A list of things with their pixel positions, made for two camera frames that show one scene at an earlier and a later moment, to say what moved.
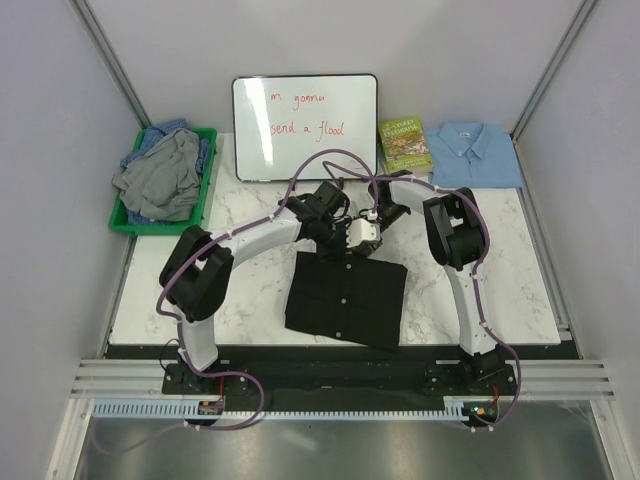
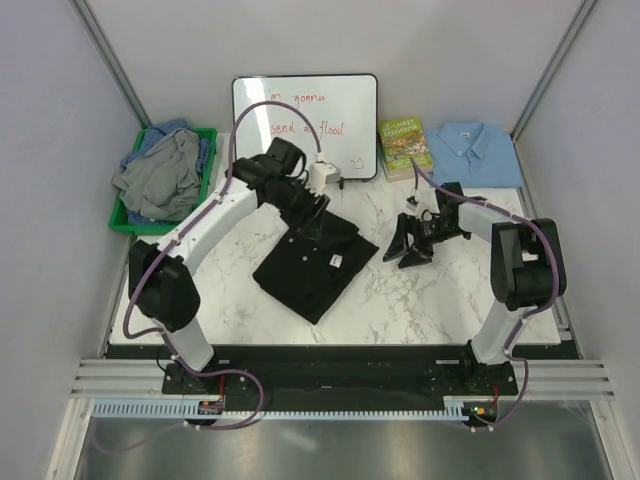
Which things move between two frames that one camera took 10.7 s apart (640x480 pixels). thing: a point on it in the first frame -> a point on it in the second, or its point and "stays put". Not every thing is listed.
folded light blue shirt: (473, 155) stays put
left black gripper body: (328, 237) -> (294, 203)
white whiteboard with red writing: (305, 127) stays put
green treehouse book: (404, 144) stays put
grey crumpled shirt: (163, 183) stays put
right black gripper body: (387, 213) -> (431, 232)
